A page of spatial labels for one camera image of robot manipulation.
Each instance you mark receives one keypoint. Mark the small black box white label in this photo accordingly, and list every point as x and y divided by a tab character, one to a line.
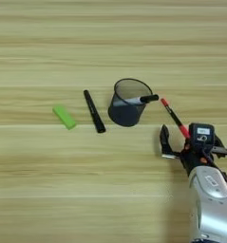
201	135

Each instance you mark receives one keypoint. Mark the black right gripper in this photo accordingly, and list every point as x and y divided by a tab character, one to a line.
194	158

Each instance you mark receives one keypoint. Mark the black mesh pen cup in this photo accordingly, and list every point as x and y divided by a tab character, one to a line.
128	107

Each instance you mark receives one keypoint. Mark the red and black pen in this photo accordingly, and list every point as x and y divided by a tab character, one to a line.
174	117

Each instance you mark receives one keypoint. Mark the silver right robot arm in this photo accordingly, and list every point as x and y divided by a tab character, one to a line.
213	202

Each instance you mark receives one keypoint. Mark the black marker pen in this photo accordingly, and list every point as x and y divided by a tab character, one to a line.
94	111

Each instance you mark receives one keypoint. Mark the white marker black cap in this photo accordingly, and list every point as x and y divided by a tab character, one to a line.
140	100

